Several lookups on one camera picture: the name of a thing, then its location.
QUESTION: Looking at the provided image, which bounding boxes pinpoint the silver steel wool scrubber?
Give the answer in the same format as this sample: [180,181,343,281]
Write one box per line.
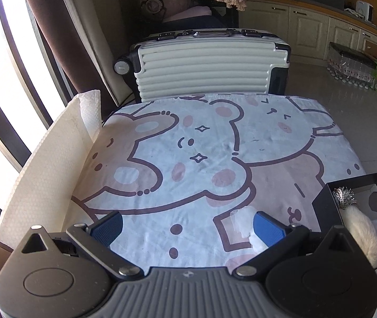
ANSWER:
[332,187,357,210]

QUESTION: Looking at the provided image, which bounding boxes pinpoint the pack of water bottles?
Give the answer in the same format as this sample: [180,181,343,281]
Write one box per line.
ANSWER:
[327,42,377,91]

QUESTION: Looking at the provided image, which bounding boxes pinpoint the white ribbed suitcase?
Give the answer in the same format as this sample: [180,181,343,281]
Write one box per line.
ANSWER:
[114,29,291,103]

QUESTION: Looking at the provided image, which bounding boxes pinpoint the cream plush toy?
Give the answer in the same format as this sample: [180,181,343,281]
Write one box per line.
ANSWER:
[344,209,377,267]

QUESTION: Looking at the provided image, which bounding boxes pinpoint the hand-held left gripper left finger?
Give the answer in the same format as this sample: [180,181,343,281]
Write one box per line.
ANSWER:
[12,211,144,280]

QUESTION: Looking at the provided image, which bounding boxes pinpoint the clear plastic wrap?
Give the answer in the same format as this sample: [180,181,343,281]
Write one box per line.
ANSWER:
[231,206,269,253]

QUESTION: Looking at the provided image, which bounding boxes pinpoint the brown curtain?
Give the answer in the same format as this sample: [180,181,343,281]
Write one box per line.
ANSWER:
[19,0,109,107]

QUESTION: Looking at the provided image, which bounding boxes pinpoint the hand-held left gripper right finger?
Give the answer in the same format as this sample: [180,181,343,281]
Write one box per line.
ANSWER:
[233,211,363,277]

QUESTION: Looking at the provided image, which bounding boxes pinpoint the white countertop appliance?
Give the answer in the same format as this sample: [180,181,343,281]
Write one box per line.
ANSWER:
[355,0,375,21]

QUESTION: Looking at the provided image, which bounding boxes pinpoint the cartoon printed blanket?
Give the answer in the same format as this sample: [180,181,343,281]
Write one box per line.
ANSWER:
[71,93,377,318]

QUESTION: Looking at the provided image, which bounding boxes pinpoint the white paper towel sheet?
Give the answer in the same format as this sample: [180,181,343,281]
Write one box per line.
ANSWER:
[0,89,103,249]

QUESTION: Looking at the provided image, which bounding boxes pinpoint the black storage box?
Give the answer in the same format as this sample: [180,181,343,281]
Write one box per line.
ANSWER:
[312,171,377,269]

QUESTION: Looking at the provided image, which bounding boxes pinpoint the cream kitchen cabinets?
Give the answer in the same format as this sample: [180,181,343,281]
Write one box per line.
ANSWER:
[238,0,377,70]

